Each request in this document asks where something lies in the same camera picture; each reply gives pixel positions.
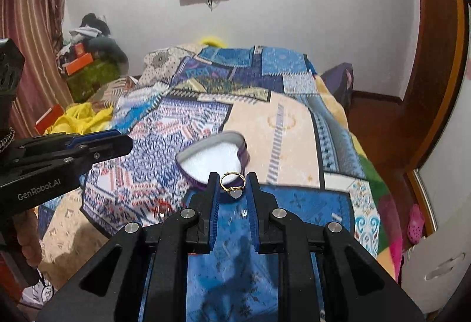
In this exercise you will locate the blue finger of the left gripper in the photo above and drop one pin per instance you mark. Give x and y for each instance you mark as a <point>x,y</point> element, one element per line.
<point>92,137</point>

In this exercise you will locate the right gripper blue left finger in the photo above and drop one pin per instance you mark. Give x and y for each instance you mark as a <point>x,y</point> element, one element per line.
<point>201,237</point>

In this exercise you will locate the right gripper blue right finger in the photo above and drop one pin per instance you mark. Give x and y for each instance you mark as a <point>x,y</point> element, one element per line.
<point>264,234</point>

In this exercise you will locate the left hand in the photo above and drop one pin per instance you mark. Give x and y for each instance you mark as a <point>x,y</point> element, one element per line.
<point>26,226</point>

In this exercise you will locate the yellow cloth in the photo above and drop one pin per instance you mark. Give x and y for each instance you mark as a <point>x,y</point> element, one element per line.
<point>81,119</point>

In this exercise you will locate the blue patchwork bed blanket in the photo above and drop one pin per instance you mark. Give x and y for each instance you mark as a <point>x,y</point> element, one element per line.
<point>227,111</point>

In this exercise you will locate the purple heart-shaped tin box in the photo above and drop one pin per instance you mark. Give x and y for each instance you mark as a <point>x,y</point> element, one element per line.
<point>225,153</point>

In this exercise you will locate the orange box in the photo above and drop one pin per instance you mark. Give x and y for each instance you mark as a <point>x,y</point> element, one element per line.
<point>78,64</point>

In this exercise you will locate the pile of clothes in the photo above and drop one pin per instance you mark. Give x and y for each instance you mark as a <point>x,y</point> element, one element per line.
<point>92,36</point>

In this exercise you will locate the red striped curtain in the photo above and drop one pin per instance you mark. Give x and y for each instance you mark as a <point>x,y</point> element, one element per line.
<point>36,28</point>

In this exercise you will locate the dark pillow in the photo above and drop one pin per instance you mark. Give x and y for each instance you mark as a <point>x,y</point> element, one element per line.
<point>339,81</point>

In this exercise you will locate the pink croc shoe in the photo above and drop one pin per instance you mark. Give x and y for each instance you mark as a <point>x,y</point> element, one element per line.
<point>415,227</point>

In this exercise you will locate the brown wooden door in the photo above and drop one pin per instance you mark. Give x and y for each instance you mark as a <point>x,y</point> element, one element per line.
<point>397,133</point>

